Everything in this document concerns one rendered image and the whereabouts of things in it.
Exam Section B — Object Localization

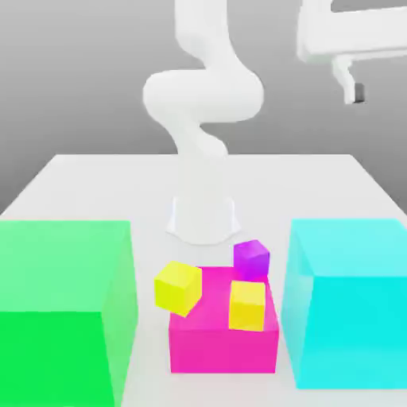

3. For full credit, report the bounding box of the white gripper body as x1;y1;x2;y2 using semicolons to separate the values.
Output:
296;0;407;64

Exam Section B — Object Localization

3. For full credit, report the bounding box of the small golden yellow cube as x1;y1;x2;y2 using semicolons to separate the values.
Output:
227;280;267;332

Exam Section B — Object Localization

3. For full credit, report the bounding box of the small purple cube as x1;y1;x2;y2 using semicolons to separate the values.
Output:
232;238;272;282

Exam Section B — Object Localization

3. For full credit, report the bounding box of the large cyan box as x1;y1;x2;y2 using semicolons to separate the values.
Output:
281;218;407;391

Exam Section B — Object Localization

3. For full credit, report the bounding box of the large green box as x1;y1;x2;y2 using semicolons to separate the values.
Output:
0;219;140;407

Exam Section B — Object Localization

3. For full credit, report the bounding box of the large pink box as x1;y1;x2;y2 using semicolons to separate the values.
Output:
168;266;281;375

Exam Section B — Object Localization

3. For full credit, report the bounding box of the small lemon yellow cube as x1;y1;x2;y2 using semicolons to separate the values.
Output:
153;260;204;319

